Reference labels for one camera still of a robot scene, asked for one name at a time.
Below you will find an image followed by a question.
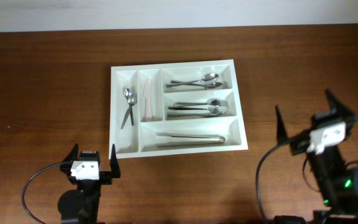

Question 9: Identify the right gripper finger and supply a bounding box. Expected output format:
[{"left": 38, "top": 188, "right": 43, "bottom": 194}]
[
  {"left": 325, "top": 89, "right": 353, "bottom": 116},
  {"left": 275, "top": 105, "right": 288, "bottom": 145}
]

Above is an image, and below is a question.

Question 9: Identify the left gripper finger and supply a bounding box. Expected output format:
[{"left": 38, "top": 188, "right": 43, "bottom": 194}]
[
  {"left": 109, "top": 144, "right": 121, "bottom": 178},
  {"left": 60, "top": 144, "right": 79, "bottom": 173}
]

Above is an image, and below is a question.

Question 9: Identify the small steel teaspoon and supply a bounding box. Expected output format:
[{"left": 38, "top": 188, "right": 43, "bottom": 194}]
[
  {"left": 121, "top": 93, "right": 137, "bottom": 129},
  {"left": 122, "top": 87, "right": 135, "bottom": 126}
]

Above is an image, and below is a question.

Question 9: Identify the pink plastic knife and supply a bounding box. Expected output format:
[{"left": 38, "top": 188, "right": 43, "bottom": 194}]
[{"left": 143, "top": 79, "right": 152, "bottom": 121}]

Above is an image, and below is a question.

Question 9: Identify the steel spoon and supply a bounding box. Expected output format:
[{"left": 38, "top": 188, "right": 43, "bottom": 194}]
[
  {"left": 165, "top": 73, "right": 219, "bottom": 88},
  {"left": 165, "top": 80, "right": 224, "bottom": 90}
]

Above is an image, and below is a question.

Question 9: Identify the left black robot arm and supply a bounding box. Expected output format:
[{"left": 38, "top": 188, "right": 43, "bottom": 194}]
[{"left": 57, "top": 144, "right": 121, "bottom": 223}]

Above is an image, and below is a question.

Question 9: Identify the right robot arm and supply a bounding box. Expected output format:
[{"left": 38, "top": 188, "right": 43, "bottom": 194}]
[{"left": 275, "top": 90, "right": 358, "bottom": 223}]

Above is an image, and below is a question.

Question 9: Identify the white plastic cutlery tray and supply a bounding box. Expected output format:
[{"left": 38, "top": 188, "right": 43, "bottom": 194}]
[{"left": 109, "top": 59, "right": 249, "bottom": 159}]

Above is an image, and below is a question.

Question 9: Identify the right black camera cable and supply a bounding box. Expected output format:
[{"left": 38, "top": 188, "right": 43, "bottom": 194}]
[{"left": 255, "top": 142, "right": 291, "bottom": 224}]

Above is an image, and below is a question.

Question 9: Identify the black camera cable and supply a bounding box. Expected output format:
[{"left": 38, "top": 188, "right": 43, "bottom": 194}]
[
  {"left": 21, "top": 161, "right": 71, "bottom": 224},
  {"left": 255, "top": 142, "right": 291, "bottom": 224}
]

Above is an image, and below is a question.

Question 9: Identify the left black camera cable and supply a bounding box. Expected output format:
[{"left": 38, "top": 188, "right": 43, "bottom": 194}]
[{"left": 21, "top": 161, "right": 71, "bottom": 224}]

